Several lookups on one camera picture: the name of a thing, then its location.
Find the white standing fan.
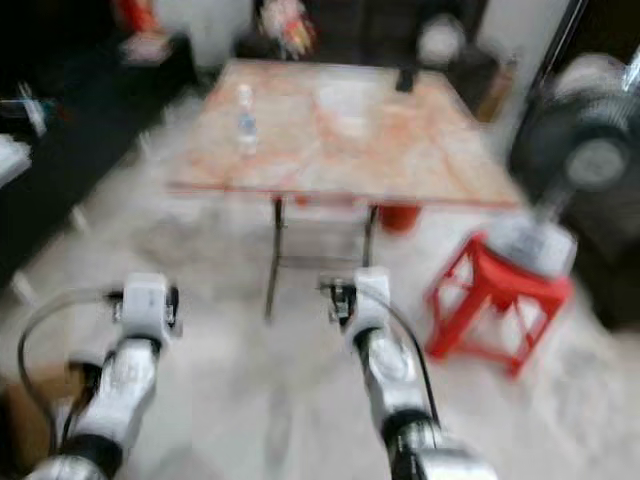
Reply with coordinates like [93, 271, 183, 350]
[484, 49, 640, 282]

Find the black phone holder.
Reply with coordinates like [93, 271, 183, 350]
[394, 64, 420, 95]

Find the red dressed doll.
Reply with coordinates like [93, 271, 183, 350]
[109, 0, 162, 37]

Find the marble table with red edge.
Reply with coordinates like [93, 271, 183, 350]
[167, 57, 522, 210]

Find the black table leg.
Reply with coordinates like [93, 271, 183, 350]
[262, 194, 287, 322]
[359, 204, 380, 272]

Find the dark grey sofa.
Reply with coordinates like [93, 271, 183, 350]
[229, 0, 512, 97]

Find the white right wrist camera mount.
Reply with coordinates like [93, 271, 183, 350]
[349, 266, 394, 337]

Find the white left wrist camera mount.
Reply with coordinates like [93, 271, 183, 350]
[121, 272, 182, 342]

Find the black tv console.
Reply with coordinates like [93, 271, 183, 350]
[0, 38, 197, 293]

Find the clear plastic water bottle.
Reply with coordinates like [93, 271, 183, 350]
[236, 82, 259, 157]

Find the magazine with red print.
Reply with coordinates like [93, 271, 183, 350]
[121, 34, 174, 64]

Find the grey totoro plush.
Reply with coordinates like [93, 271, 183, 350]
[417, 14, 467, 67]

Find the brown cardboard box with barcode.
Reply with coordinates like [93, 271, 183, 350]
[4, 368, 77, 473]

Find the red bucket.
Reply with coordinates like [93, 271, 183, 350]
[377, 202, 422, 235]

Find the brown cardboard carton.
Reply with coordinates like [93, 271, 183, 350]
[478, 60, 514, 117]

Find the red plastic stool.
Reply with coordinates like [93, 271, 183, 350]
[424, 231, 577, 380]

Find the cartoon boy plush doll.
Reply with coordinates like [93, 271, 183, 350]
[259, 0, 317, 57]

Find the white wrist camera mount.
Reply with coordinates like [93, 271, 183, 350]
[121, 272, 182, 342]
[349, 266, 394, 337]

